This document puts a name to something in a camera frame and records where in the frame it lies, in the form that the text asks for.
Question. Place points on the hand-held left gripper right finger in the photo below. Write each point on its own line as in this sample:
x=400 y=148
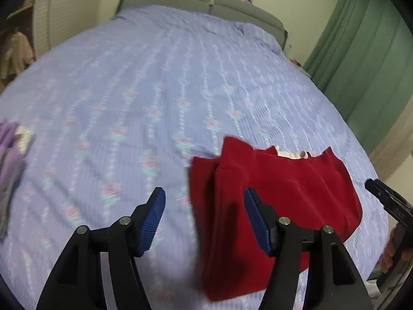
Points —
x=258 y=222

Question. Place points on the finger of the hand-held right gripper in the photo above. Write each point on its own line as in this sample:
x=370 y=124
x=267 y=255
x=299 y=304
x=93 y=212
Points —
x=392 y=200

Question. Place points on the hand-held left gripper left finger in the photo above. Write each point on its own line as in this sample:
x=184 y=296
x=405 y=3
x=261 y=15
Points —
x=151 y=219

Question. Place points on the red cartoon print sweater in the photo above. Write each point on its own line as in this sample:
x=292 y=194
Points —
x=226 y=226

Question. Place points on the pile of folded purple clothes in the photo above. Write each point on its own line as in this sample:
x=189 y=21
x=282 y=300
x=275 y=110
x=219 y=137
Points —
x=11 y=161

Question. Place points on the person's right hand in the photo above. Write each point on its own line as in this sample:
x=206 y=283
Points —
x=389 y=252

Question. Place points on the beige curtain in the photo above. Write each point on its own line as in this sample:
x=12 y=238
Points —
x=397 y=142

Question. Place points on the blue floral striped bedspread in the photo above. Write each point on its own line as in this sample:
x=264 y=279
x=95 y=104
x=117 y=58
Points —
x=145 y=87

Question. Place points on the green curtain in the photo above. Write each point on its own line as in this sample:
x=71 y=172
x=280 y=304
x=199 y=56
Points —
x=364 y=55

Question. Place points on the white nightstand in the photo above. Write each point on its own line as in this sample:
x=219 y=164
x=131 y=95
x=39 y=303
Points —
x=300 y=67

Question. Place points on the hanging beige pink jacket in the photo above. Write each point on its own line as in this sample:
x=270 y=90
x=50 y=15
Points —
x=16 y=55

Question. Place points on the white louvred wardrobe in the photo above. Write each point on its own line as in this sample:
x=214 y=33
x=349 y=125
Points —
x=61 y=13

